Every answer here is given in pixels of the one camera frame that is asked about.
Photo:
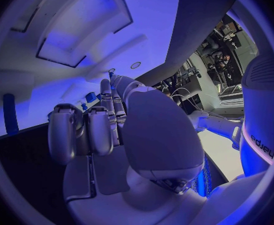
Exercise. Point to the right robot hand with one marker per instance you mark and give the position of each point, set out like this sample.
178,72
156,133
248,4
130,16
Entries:
160,135

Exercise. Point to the small blue peg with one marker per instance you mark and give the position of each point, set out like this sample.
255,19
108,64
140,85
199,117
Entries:
83,106

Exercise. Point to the person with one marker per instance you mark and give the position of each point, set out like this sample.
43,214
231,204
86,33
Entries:
222,58

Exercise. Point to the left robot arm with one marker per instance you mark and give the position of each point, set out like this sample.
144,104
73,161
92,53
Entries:
218,123

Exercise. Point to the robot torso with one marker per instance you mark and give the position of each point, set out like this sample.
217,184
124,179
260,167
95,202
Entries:
261,106

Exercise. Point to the blue block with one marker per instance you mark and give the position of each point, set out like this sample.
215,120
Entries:
90,97

